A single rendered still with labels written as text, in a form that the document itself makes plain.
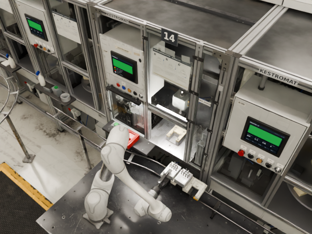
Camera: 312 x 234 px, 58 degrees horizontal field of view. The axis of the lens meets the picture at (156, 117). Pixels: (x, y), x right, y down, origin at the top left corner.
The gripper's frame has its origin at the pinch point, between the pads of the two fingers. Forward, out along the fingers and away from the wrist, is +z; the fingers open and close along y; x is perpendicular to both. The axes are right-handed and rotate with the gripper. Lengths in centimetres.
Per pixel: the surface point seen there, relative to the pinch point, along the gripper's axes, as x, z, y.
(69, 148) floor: 159, 5, -89
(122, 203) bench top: 23.2, -34.7, -21.6
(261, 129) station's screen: -52, 17, 74
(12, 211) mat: 140, -90, -86
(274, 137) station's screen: -61, 17, 73
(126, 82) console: 55, 19, 58
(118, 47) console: 60, 19, 88
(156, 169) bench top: 21.1, 10.0, -22.5
